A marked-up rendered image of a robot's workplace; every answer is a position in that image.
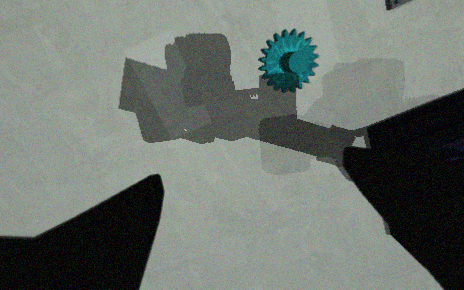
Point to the teal gear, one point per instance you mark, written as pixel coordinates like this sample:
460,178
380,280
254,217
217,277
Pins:
288,61

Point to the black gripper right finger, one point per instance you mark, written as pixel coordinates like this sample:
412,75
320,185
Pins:
422,200

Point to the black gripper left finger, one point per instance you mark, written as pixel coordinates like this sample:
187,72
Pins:
105,248

